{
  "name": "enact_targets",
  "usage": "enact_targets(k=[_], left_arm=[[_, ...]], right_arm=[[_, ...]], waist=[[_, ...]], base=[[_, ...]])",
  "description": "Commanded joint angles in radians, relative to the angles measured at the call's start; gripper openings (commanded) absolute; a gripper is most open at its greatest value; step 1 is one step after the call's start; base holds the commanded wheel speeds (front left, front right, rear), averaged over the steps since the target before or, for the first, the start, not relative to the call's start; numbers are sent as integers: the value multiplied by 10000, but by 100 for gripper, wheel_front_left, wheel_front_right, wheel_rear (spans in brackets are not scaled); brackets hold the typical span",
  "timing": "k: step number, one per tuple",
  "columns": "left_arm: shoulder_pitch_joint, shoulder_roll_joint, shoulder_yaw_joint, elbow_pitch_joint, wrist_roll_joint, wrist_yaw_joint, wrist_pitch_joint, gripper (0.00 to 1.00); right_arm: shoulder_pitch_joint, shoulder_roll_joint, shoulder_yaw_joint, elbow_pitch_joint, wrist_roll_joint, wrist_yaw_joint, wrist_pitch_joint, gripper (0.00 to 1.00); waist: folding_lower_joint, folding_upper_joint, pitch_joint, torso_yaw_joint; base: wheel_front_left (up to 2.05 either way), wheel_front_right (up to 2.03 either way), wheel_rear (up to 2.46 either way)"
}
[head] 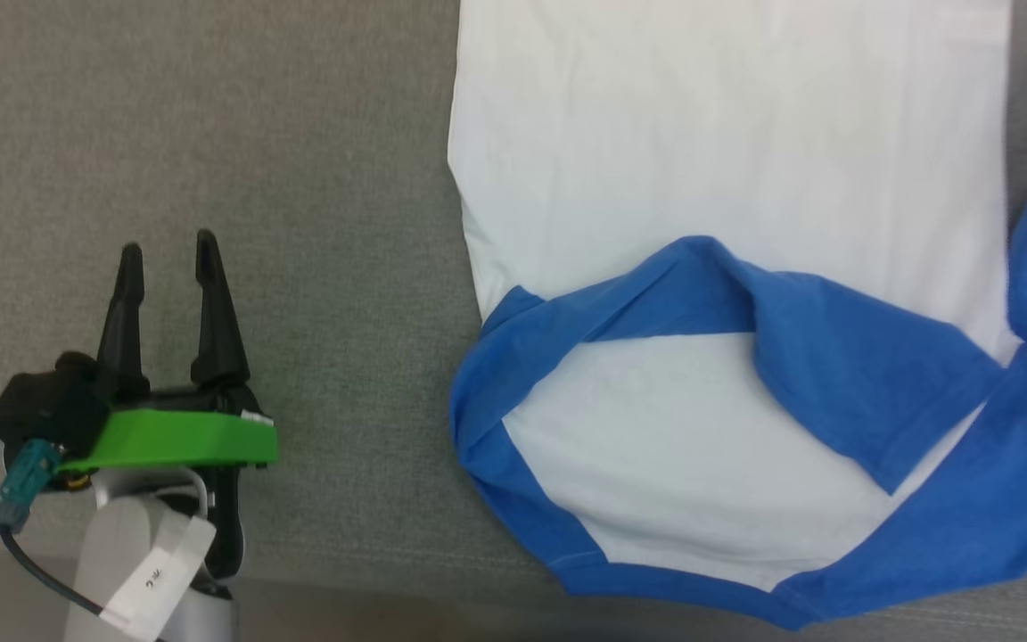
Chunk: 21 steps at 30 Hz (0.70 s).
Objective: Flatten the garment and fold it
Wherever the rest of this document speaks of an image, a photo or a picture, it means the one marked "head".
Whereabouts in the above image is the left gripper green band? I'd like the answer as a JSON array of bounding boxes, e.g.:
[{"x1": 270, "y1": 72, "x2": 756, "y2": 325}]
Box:
[{"x1": 57, "y1": 228, "x2": 281, "y2": 580}]

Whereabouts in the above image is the white and blue shirt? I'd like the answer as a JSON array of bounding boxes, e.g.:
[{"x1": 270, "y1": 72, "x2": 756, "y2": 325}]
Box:
[{"x1": 446, "y1": 0, "x2": 1027, "y2": 632}]

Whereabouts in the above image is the grey fabric sofa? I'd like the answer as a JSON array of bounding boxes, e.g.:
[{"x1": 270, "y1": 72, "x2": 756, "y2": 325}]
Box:
[{"x1": 0, "y1": 0, "x2": 1027, "y2": 642}]

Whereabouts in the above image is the white paper label tag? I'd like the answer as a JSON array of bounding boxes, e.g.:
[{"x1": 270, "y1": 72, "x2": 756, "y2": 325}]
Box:
[{"x1": 98, "y1": 512, "x2": 218, "y2": 639}]

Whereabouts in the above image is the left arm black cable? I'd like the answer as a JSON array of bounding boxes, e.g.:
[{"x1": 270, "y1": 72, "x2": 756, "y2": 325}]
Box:
[{"x1": 0, "y1": 438, "x2": 171, "y2": 642}]

